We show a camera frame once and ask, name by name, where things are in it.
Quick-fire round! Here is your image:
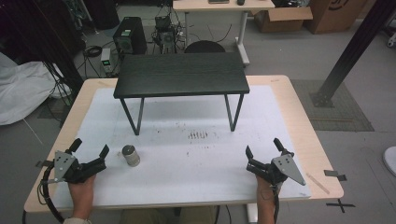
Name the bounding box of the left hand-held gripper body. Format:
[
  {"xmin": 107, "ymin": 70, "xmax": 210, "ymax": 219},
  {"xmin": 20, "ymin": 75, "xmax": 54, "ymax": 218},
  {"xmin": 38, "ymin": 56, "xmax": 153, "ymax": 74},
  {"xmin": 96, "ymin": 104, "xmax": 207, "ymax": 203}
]
[{"xmin": 46, "ymin": 150, "xmax": 107, "ymax": 185}]

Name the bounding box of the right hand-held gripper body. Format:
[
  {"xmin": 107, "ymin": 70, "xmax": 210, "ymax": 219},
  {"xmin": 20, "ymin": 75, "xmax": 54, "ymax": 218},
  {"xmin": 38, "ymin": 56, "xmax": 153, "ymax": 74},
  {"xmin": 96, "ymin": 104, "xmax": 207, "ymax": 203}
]
[{"xmin": 246, "ymin": 153, "xmax": 307, "ymax": 187}]

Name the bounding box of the silver metal can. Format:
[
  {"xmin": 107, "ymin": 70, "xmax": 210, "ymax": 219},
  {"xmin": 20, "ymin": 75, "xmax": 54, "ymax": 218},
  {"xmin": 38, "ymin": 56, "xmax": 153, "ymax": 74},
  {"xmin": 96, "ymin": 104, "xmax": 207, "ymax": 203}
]
[{"xmin": 121, "ymin": 144, "xmax": 141, "ymax": 168}]

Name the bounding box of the person's right hand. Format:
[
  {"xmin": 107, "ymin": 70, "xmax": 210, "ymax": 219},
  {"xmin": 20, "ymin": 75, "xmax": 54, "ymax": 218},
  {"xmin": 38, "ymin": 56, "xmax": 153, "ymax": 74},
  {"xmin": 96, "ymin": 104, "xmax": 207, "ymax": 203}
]
[{"xmin": 255, "ymin": 174, "xmax": 282, "ymax": 203}]

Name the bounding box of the person's left hand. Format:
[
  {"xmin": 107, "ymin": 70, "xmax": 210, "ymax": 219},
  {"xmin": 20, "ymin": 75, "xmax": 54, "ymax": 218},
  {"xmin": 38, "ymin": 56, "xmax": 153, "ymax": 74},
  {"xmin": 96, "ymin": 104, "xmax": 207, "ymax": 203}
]
[{"xmin": 67, "ymin": 175, "xmax": 97, "ymax": 203}]

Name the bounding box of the light wooden table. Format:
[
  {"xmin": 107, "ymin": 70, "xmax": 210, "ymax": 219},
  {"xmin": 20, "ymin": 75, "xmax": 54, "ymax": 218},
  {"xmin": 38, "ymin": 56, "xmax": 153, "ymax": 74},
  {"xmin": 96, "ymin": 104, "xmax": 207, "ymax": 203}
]
[{"xmin": 23, "ymin": 74, "xmax": 346, "ymax": 215}]

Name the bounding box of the thin wooden stick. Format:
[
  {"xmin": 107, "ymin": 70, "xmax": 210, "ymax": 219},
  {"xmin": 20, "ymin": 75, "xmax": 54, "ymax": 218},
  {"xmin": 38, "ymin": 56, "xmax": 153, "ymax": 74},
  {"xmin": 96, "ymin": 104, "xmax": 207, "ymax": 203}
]
[{"xmin": 305, "ymin": 173, "xmax": 331, "ymax": 195}]

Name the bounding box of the white table leg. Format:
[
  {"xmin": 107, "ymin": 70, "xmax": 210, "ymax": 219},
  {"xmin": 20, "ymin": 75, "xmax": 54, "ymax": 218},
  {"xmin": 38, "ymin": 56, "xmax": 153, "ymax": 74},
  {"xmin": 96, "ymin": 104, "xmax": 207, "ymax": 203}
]
[{"xmin": 247, "ymin": 203, "xmax": 260, "ymax": 224}]

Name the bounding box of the white table mat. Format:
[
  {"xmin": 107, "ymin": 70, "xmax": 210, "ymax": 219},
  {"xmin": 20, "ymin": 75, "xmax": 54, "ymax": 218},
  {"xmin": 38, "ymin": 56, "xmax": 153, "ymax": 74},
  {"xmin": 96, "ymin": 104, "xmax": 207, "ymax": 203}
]
[{"xmin": 50, "ymin": 85, "xmax": 313, "ymax": 210}]

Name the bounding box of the grey floor mat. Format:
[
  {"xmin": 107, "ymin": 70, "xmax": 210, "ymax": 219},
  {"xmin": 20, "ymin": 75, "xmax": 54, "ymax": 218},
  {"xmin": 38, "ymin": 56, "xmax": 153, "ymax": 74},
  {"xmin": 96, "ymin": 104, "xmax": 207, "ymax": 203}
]
[{"xmin": 290, "ymin": 78, "xmax": 375, "ymax": 133}]

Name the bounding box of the black tape cross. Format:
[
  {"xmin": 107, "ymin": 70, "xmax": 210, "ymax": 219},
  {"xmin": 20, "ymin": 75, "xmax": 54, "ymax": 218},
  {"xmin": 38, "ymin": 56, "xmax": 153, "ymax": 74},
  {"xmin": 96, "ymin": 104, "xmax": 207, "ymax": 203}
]
[{"xmin": 325, "ymin": 198, "xmax": 356, "ymax": 215}]

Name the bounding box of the white cloth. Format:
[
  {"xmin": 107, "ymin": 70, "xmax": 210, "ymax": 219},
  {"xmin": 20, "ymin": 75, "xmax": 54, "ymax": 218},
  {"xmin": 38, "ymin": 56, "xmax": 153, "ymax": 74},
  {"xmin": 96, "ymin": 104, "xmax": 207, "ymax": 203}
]
[{"xmin": 0, "ymin": 51, "xmax": 73, "ymax": 126}]

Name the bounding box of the white power supply unit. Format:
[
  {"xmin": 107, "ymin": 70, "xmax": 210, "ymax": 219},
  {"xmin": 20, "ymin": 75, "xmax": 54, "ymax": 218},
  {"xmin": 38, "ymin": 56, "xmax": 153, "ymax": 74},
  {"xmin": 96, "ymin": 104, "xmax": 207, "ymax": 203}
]
[{"xmin": 100, "ymin": 48, "xmax": 117, "ymax": 75}]

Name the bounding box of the small black wooden table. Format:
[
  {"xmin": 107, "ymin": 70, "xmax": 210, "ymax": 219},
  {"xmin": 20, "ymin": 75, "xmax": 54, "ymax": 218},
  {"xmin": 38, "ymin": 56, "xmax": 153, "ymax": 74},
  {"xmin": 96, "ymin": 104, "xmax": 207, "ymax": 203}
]
[{"xmin": 113, "ymin": 51, "xmax": 251, "ymax": 136}]

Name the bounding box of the white round object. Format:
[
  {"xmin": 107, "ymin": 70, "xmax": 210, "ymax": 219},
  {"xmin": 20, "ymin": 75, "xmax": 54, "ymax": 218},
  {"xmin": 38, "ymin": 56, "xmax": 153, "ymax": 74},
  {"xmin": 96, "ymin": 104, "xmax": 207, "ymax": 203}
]
[{"xmin": 382, "ymin": 146, "xmax": 396, "ymax": 178}]

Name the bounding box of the black round stool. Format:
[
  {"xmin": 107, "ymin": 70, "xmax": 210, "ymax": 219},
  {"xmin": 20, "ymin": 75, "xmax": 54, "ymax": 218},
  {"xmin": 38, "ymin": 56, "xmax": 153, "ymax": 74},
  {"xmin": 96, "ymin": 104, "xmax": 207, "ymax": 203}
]
[{"xmin": 184, "ymin": 40, "xmax": 227, "ymax": 54}]

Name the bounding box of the black computer tower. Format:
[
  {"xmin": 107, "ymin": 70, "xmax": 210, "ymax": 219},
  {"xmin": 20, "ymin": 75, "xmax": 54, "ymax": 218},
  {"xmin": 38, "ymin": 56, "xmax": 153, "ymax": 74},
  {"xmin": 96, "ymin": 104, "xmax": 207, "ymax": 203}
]
[{"xmin": 112, "ymin": 16, "xmax": 149, "ymax": 58}]

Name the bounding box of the black curtain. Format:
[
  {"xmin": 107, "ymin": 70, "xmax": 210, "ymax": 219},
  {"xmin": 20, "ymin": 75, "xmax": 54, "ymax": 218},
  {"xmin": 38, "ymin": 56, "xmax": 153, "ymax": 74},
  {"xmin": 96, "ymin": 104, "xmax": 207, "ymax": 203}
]
[{"xmin": 0, "ymin": 0, "xmax": 86, "ymax": 94}]

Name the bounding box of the open cardboard box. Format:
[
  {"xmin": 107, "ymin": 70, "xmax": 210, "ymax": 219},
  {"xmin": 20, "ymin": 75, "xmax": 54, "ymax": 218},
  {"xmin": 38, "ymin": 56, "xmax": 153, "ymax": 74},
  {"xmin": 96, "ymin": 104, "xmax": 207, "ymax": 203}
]
[{"xmin": 252, "ymin": 6, "xmax": 314, "ymax": 35}]

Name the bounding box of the large cardboard box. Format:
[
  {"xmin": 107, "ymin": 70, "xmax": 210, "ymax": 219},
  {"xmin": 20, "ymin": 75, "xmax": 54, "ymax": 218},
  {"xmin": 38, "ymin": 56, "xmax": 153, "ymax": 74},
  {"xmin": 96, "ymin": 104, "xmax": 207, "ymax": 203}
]
[{"xmin": 303, "ymin": 0, "xmax": 369, "ymax": 35}]

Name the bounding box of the white desk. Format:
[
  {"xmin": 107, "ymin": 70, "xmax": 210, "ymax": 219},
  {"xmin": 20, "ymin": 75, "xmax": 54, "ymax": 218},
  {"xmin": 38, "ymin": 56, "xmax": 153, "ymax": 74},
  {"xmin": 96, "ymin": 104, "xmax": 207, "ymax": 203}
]
[{"xmin": 172, "ymin": 0, "xmax": 276, "ymax": 67}]

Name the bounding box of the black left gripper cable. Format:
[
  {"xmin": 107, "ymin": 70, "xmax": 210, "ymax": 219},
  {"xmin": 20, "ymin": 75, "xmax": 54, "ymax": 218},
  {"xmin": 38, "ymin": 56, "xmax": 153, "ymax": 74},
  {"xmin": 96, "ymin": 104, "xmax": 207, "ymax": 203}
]
[{"xmin": 36, "ymin": 162, "xmax": 65, "ymax": 224}]

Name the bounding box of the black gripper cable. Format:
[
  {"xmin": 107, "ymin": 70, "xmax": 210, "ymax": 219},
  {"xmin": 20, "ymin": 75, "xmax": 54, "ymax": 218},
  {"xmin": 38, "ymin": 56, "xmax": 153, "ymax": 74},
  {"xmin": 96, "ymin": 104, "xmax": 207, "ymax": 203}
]
[
  {"xmin": 271, "ymin": 184, "xmax": 280, "ymax": 224},
  {"xmin": 36, "ymin": 162, "xmax": 65, "ymax": 224}
]

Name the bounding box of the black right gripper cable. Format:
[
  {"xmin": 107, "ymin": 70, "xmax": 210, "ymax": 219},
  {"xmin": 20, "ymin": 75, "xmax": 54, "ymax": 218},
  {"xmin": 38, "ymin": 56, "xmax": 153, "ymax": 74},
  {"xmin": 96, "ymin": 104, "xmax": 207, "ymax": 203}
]
[{"xmin": 271, "ymin": 184, "xmax": 280, "ymax": 224}]

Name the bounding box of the coiled black cable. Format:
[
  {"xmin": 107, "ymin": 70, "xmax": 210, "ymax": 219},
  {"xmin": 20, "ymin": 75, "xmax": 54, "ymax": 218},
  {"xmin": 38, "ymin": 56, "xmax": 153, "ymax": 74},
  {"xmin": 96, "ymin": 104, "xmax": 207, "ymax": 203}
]
[{"xmin": 82, "ymin": 45, "xmax": 104, "ymax": 58}]

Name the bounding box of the black metal frame post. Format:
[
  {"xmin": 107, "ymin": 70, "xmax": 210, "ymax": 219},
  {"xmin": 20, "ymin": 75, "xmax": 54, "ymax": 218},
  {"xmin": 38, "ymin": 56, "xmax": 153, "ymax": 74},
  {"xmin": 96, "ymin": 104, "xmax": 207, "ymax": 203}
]
[{"xmin": 309, "ymin": 0, "xmax": 396, "ymax": 108}]

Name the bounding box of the black electronics box with cables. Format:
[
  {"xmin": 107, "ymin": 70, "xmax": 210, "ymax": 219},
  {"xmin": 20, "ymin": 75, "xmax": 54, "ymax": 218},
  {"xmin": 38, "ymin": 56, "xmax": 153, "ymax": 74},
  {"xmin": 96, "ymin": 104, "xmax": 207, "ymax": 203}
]
[{"xmin": 151, "ymin": 14, "xmax": 179, "ymax": 53}]

